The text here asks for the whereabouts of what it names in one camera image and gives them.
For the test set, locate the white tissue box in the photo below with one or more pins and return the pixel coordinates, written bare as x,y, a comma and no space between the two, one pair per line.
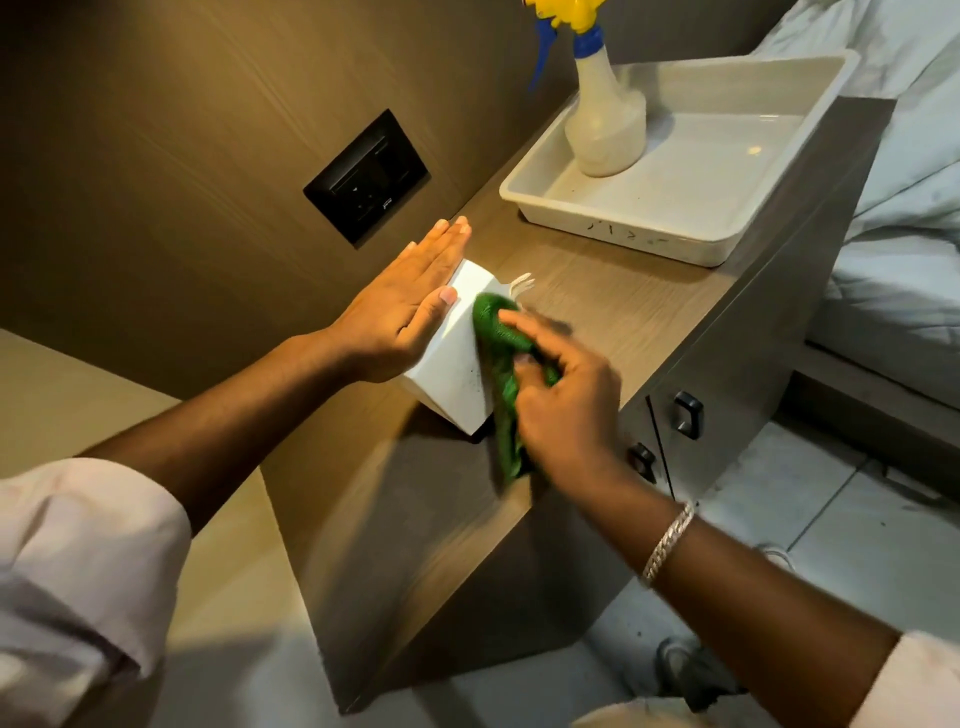
450,367

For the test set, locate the wooden bedside cabinet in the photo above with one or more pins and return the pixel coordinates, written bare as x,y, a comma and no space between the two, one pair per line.
637,315

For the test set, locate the black wall socket plate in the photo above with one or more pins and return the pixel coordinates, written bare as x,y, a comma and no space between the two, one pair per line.
366,178

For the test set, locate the white left sleeve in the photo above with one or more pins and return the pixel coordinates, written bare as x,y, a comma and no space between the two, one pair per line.
82,585

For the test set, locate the white right sleeve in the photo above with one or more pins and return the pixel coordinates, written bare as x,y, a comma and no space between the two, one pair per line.
919,682

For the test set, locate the person's right hand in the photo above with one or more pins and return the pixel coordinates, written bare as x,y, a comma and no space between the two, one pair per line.
574,416

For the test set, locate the white plastic tray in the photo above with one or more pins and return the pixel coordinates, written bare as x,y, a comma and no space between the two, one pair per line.
690,157

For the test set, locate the white tissue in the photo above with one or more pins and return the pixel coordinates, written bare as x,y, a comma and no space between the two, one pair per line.
521,285

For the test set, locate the person's left hand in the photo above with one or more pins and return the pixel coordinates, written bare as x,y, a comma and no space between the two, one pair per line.
390,315

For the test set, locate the person's shoe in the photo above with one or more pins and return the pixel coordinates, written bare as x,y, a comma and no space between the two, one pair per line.
694,671

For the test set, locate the white bed sheet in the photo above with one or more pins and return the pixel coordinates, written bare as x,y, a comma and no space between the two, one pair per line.
892,187

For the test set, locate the person's left thumb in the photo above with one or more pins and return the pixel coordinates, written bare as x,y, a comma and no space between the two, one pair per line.
431,319

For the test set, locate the white spray bottle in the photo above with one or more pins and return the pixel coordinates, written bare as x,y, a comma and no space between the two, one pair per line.
604,112

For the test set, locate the white sleeve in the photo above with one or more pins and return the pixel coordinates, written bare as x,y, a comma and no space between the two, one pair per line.
919,682
82,585

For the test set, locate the person's left forearm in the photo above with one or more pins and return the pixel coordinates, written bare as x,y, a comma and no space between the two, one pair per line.
217,420

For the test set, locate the person's right forearm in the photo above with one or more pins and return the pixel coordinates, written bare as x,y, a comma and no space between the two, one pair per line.
750,592

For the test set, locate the person's right thumb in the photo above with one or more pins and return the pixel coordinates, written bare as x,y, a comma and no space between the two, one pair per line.
529,382

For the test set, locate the green cleaning cloth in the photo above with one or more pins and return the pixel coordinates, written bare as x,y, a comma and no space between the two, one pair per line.
502,375

